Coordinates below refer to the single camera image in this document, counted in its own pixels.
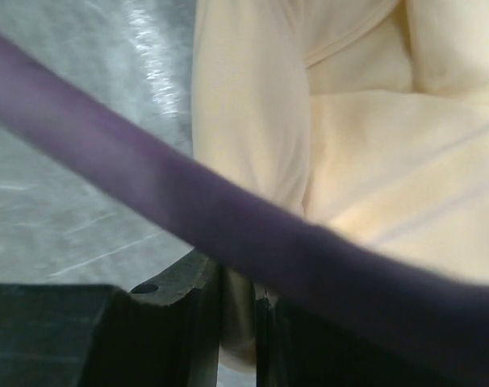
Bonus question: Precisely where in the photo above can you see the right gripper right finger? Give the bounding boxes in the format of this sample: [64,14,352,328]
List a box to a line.
[255,285,309,386]

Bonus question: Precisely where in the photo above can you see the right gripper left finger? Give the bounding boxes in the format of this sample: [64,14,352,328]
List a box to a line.
[109,251,219,386]

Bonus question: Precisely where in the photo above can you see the cream yellow t shirt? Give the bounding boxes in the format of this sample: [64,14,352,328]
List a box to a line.
[190,0,489,372]

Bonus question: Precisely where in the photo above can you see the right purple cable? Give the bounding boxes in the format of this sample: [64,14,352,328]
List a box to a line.
[0,23,489,323]

